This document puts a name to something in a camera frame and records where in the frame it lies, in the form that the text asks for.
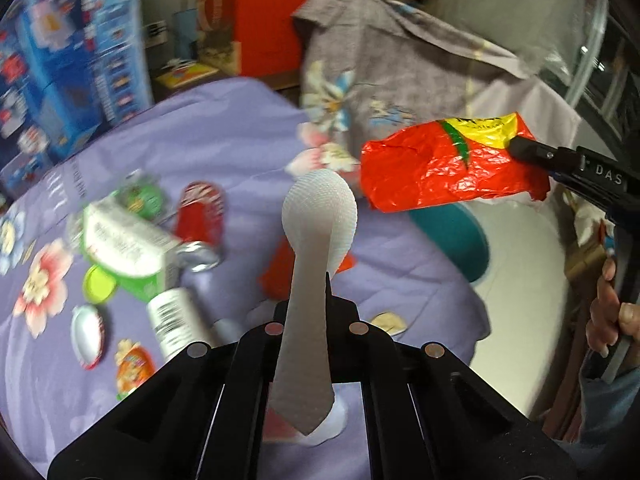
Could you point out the person's right hand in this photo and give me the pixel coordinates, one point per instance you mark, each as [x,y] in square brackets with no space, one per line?
[602,315]

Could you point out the silver egg-shaped shell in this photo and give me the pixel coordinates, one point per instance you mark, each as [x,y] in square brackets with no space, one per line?
[86,335]

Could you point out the white textured plastic spoon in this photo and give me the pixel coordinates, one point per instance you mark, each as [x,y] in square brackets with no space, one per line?
[320,210]

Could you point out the teal bin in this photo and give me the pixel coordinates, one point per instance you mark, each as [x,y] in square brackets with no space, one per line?
[455,240]

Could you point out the blue toy box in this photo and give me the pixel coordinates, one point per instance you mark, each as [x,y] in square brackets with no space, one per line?
[65,60]

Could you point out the white bottle with barcode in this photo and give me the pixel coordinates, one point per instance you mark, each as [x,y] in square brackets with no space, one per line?
[175,320]

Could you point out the person's blue trousers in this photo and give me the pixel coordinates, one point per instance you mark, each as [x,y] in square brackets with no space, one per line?
[610,410]

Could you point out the red wrapper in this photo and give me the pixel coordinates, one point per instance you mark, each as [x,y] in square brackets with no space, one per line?
[275,270]

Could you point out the red cardboard box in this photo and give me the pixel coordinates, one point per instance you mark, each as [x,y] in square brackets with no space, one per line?
[270,20]

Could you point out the colourful flat book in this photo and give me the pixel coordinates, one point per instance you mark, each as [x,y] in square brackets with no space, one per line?
[185,74]

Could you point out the blue-grey tumbler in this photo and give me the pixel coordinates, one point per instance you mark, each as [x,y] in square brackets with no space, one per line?
[184,35]

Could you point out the lime green lid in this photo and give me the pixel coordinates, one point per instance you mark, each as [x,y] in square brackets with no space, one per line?
[99,285]

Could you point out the orange green egg toy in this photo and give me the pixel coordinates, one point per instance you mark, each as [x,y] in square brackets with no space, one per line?
[132,367]

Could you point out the red crinkled snack bag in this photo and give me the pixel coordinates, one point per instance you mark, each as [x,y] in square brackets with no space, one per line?
[430,170]

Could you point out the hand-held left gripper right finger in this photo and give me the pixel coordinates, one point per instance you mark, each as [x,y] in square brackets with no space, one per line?
[350,355]

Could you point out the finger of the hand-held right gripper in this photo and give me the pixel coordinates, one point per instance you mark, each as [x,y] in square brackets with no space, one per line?
[545,157]

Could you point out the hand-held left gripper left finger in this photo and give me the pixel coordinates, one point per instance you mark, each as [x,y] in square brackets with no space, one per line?
[260,355]

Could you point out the round green packet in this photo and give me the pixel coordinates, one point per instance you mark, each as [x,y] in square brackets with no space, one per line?
[141,195]

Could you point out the green and white carton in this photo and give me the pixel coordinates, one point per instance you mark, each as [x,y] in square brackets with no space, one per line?
[125,245]

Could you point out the grey floral cloth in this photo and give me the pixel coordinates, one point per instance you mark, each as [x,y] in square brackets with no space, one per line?
[380,50]

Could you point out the red drink can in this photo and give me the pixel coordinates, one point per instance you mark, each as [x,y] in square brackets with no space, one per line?
[200,215]

